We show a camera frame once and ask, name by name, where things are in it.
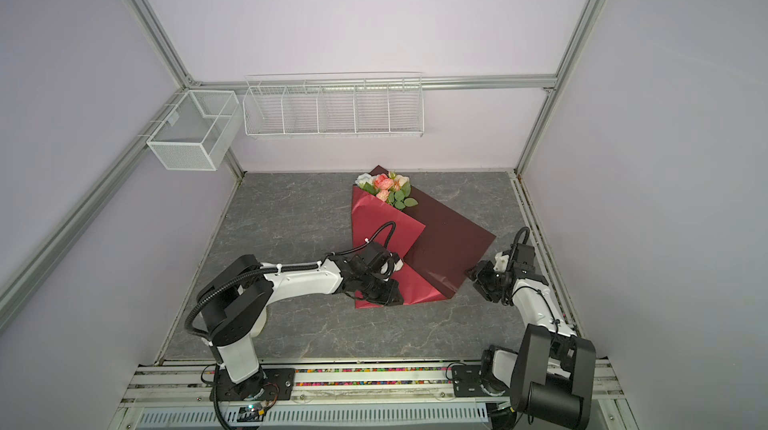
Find black corrugated left cable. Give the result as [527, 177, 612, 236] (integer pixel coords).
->
[184, 221, 398, 430]

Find dark red wrapping paper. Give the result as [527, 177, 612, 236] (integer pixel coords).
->
[351, 186, 495, 305]

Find small white mesh basket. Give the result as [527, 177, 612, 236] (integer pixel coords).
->
[148, 90, 244, 171]

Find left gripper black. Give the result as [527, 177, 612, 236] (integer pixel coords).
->
[359, 271, 405, 307]

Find long white wire basket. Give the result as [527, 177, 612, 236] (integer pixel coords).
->
[242, 72, 425, 138]

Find cream fake rose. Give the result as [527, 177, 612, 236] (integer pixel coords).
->
[387, 173, 419, 211]

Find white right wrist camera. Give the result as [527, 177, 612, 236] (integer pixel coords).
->
[493, 252, 509, 273]

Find aluminium frame profile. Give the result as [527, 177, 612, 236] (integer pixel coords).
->
[1, 0, 606, 329]

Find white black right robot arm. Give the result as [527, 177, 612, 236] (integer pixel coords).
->
[468, 243, 597, 429]

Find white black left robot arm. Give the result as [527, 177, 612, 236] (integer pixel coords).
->
[184, 241, 404, 400]

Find white perforated vent panel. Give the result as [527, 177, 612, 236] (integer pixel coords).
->
[133, 402, 490, 429]

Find red pink fake rose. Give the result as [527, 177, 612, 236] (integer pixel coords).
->
[373, 173, 395, 191]

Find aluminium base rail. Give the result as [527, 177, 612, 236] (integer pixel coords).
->
[110, 357, 628, 430]

